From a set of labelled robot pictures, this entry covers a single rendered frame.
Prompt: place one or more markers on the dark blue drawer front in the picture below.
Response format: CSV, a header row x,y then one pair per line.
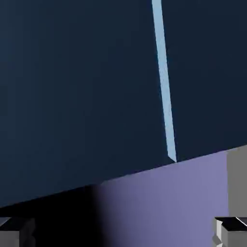
x,y
208,77
77,86

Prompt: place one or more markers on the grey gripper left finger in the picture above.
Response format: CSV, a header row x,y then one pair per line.
x,y
13,233

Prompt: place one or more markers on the dark blue cabinet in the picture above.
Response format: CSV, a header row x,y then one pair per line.
x,y
164,77

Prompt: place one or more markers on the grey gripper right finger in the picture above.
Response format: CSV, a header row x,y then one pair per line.
x,y
233,234

